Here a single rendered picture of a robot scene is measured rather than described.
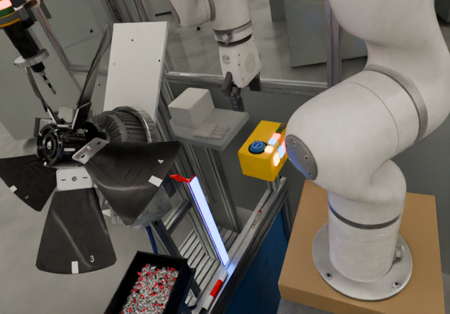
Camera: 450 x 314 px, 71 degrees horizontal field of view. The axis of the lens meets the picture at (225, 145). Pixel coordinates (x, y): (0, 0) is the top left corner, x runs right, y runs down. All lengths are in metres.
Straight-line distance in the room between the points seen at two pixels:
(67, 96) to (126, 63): 2.26
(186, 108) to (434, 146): 0.94
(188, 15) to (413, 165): 1.04
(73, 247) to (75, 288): 1.31
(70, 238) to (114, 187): 0.26
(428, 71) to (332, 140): 0.14
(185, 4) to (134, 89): 0.58
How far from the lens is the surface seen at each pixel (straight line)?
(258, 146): 0.87
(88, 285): 2.26
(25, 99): 3.72
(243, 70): 0.71
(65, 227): 1.00
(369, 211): 0.52
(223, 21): 0.67
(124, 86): 1.18
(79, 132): 0.96
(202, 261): 1.90
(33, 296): 2.46
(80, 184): 0.99
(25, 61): 0.80
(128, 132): 1.00
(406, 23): 0.38
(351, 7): 0.36
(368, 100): 0.41
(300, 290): 0.72
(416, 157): 1.36
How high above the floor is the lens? 1.64
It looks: 38 degrees down
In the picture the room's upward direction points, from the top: 16 degrees counter-clockwise
